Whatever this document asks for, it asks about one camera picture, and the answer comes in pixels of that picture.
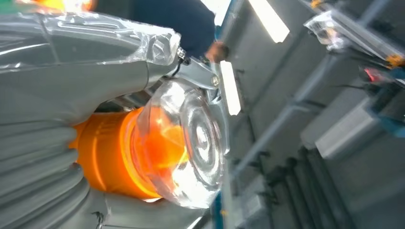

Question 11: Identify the orange juice bottle clear cap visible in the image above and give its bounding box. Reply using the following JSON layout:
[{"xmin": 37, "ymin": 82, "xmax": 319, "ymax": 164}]
[
  {"xmin": 32, "ymin": 0, "xmax": 94, "ymax": 12},
  {"xmin": 69, "ymin": 79, "xmax": 229, "ymax": 210}
]

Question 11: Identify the standing person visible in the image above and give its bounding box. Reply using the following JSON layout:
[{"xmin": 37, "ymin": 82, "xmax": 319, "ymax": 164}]
[{"xmin": 93, "ymin": 0, "xmax": 230, "ymax": 64}]

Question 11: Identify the green table mat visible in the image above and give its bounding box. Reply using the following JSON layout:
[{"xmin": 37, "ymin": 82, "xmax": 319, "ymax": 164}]
[{"xmin": 0, "ymin": 0, "xmax": 17, "ymax": 14}]

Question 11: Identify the white ceiling light panel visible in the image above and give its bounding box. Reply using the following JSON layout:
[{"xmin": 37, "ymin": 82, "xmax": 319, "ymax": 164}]
[
  {"xmin": 248, "ymin": 0, "xmax": 290, "ymax": 43},
  {"xmin": 220, "ymin": 61, "xmax": 242, "ymax": 116}
]

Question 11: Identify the plastic wrapped bundle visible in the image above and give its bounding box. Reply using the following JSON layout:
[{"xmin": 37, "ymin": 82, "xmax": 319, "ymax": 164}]
[{"xmin": 303, "ymin": 9, "xmax": 349, "ymax": 52}]

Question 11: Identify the grey metal box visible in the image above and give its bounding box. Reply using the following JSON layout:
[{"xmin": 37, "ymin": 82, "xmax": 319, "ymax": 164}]
[{"xmin": 299, "ymin": 97, "xmax": 382, "ymax": 160}]

